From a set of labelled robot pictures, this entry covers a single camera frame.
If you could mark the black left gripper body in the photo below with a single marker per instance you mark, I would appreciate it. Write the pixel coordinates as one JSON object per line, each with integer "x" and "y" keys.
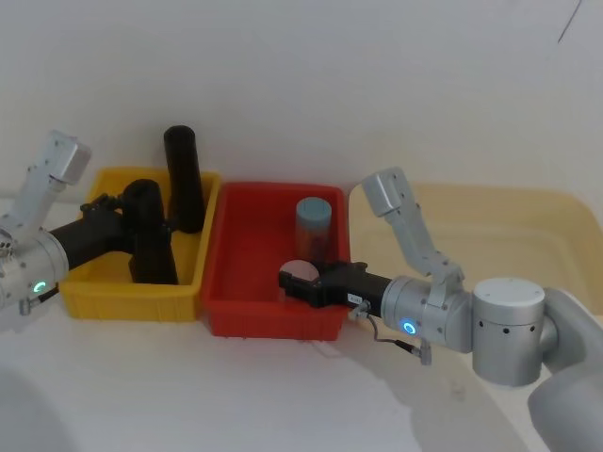
{"x": 89, "y": 237}

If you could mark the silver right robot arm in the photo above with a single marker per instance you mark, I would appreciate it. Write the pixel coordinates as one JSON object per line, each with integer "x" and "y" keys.
{"x": 509, "y": 320}

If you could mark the pale yellow plastic tray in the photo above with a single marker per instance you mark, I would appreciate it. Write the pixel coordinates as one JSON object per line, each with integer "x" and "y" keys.
{"x": 494, "y": 226}

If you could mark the red plastic bin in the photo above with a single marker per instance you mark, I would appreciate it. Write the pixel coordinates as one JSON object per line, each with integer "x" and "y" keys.
{"x": 254, "y": 311}

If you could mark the short black cylinder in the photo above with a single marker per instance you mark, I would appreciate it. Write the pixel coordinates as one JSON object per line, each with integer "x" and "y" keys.
{"x": 153, "y": 230}

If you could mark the clear tube with pale lid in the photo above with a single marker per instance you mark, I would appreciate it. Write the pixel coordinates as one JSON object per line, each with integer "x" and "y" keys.
{"x": 298, "y": 270}

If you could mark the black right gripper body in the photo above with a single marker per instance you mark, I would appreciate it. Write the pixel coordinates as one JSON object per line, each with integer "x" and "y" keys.
{"x": 355, "y": 289}

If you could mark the white table cloth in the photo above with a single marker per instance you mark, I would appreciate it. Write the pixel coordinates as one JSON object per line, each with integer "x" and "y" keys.
{"x": 188, "y": 391}

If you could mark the tall black cylinder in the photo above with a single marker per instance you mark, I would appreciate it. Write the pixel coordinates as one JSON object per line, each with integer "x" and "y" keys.
{"x": 184, "y": 183}

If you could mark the clear tube with grey lid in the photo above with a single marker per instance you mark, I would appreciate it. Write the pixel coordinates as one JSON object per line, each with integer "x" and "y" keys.
{"x": 314, "y": 226}

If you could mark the yellow plastic bin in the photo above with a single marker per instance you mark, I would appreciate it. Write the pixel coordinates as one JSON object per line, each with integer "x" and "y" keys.
{"x": 122, "y": 296}

